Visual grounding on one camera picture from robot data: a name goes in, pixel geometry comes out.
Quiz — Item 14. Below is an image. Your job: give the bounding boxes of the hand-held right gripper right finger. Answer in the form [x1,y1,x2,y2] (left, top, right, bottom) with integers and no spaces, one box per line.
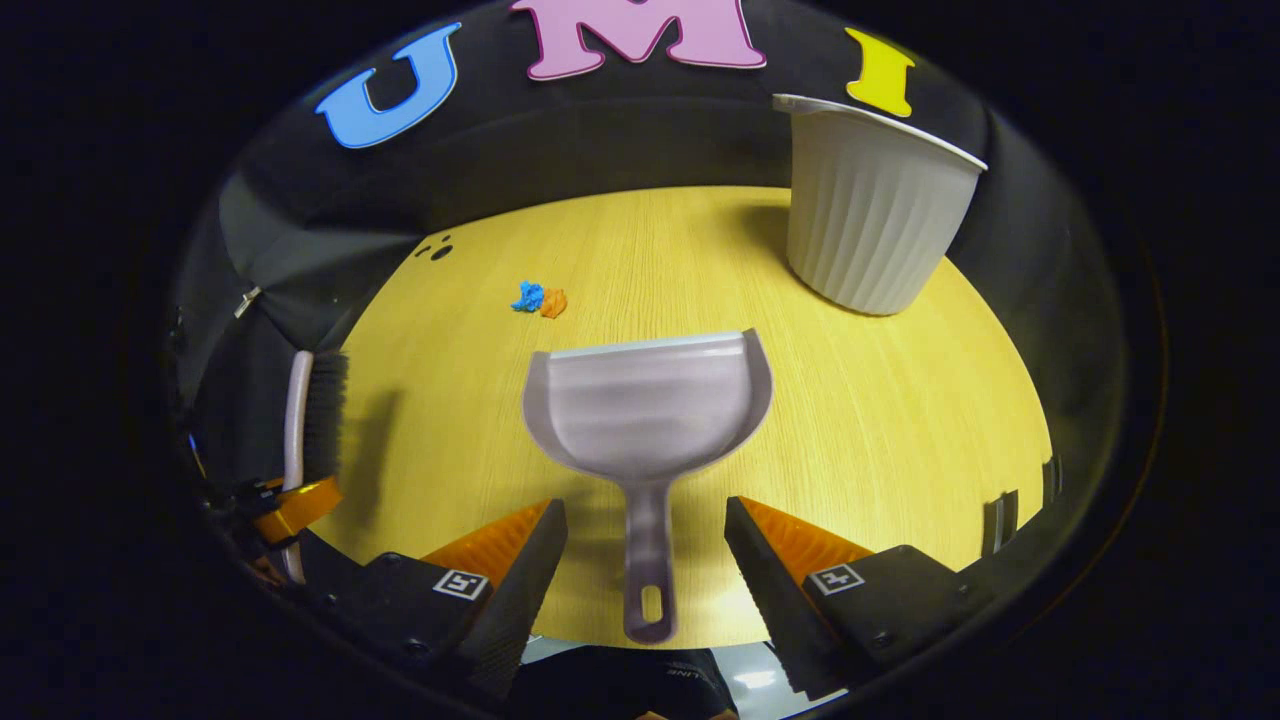
[725,495,989,701]

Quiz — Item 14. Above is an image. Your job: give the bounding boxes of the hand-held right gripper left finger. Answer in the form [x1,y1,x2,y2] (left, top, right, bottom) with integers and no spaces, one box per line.
[325,498,569,699]

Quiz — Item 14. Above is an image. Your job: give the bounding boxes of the small pink broom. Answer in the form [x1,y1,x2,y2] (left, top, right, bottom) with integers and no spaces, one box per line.
[282,349,350,587]

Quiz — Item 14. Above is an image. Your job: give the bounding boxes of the pale pink dustpan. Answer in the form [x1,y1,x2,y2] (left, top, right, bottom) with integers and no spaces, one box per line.
[521,328,775,645]

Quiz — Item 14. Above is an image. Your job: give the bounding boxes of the white ribbed garbage bin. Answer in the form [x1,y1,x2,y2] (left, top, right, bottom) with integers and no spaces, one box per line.
[771,93,990,318]

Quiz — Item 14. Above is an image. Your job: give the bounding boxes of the yellow wooden desktop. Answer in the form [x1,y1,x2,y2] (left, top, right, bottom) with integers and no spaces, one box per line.
[308,185,1058,651]

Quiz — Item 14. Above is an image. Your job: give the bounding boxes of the black backdrop cloth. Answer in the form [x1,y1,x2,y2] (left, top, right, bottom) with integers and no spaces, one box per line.
[170,0,1123,501]

